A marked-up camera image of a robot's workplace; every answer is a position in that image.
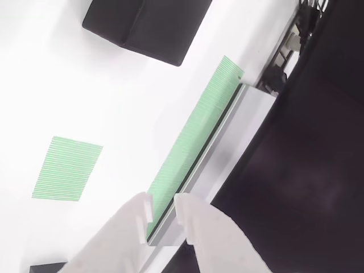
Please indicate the black cube block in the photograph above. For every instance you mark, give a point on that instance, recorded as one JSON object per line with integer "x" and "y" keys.
{"x": 48, "y": 268}
{"x": 148, "y": 25}

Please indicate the green striped square marker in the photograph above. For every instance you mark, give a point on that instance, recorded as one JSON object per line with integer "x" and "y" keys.
{"x": 68, "y": 169}

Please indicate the black power strip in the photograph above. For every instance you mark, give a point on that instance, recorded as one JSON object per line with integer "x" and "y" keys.
{"x": 281, "y": 59}

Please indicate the green striped strip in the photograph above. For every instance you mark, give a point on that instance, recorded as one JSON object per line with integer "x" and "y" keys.
{"x": 199, "y": 128}

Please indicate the silver metal bar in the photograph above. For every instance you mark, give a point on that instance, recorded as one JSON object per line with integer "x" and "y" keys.
{"x": 241, "y": 128}

